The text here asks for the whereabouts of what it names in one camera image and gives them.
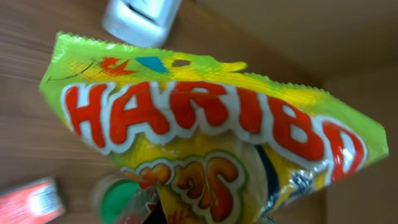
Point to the small red white candy pack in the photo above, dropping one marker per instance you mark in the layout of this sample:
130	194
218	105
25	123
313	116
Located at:
36	202

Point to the green lid jar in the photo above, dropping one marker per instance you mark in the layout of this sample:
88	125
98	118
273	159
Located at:
110	195

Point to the Haribo gummy bag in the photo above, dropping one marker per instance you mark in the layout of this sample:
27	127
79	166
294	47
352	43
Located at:
220	145

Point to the white barcode scanner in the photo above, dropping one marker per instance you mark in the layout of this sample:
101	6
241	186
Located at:
143	23

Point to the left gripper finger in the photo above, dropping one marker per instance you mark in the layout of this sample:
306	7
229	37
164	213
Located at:
156	214

